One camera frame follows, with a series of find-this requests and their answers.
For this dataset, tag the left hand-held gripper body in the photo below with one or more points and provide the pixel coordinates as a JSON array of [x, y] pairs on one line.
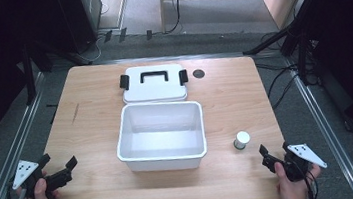
[[25, 171]]

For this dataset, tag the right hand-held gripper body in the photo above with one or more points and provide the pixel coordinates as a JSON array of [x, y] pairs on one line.
[[301, 154]]

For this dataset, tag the person's right hand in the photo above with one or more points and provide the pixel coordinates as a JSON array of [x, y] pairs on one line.
[[292, 193]]

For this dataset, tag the small silver can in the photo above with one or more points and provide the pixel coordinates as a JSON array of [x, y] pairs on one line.
[[242, 139]]

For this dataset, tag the black metal stand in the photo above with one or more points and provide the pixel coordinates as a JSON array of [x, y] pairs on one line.
[[301, 51], [29, 76]]

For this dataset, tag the white plastic storage box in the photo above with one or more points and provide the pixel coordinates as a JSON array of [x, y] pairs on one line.
[[162, 138]]

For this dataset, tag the black round table grommet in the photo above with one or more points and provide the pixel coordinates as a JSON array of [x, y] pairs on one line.
[[198, 73]]

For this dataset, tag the black cabinet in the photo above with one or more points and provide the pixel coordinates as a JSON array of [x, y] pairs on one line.
[[81, 16]]

